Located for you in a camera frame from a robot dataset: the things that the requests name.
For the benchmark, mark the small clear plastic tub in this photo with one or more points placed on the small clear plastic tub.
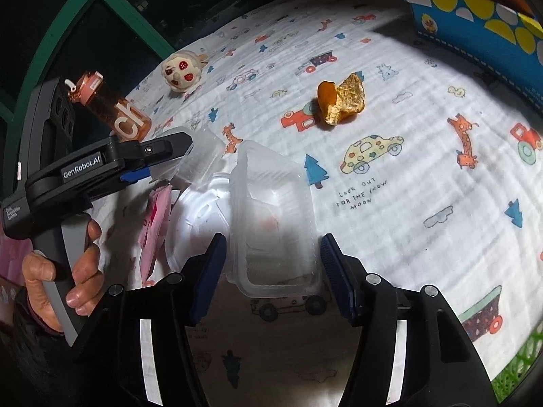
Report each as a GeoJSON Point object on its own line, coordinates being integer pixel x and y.
{"type": "Point", "coordinates": [201, 152]}

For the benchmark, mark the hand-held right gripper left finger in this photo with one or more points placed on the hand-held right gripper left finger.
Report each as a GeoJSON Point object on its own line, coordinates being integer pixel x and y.
{"type": "Point", "coordinates": [208, 280]}

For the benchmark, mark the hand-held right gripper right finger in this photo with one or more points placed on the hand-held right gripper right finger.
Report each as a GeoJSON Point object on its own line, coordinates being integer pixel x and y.
{"type": "Point", "coordinates": [337, 280]}

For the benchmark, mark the person's left forearm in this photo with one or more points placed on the person's left forearm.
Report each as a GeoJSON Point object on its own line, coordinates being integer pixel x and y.
{"type": "Point", "coordinates": [29, 356]}

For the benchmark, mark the white round lid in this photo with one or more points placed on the white round lid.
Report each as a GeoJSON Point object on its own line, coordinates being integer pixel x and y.
{"type": "Point", "coordinates": [195, 224]}

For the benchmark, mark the printed white blanket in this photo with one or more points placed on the printed white blanket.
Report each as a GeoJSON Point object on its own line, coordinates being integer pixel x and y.
{"type": "Point", "coordinates": [403, 199]}

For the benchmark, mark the blue patterned tissue box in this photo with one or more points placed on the blue patterned tissue box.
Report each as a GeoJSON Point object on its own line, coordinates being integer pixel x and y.
{"type": "Point", "coordinates": [475, 29]}

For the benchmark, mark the pink cloth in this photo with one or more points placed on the pink cloth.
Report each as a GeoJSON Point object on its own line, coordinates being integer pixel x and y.
{"type": "Point", "coordinates": [10, 271]}

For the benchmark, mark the pink striped packet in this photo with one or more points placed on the pink striped packet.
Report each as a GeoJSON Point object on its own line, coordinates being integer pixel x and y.
{"type": "Point", "coordinates": [155, 229]}

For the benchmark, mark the cream toy ball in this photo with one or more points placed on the cream toy ball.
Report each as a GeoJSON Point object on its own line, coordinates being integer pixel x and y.
{"type": "Point", "coordinates": [182, 72]}

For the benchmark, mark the yellow orange peel piece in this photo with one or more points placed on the yellow orange peel piece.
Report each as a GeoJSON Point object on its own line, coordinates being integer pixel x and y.
{"type": "Point", "coordinates": [348, 99]}

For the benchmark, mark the smooth orange peel piece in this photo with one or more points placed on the smooth orange peel piece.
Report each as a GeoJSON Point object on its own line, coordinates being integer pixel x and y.
{"type": "Point", "coordinates": [327, 95]}

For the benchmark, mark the person's left hand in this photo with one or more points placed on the person's left hand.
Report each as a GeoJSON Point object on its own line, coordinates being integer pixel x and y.
{"type": "Point", "coordinates": [87, 271]}

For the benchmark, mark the orange water bottle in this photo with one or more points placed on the orange water bottle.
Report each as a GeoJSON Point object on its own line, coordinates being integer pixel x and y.
{"type": "Point", "coordinates": [114, 112]}

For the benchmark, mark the clear rectangular plastic container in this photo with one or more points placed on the clear rectangular plastic container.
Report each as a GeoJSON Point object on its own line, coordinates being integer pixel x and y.
{"type": "Point", "coordinates": [271, 229]}

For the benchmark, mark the green plastic basket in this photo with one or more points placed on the green plastic basket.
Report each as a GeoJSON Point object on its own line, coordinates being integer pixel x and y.
{"type": "Point", "coordinates": [515, 373]}

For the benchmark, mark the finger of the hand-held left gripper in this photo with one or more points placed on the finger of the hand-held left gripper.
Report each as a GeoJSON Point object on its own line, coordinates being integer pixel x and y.
{"type": "Point", "coordinates": [135, 176]}
{"type": "Point", "coordinates": [161, 148]}

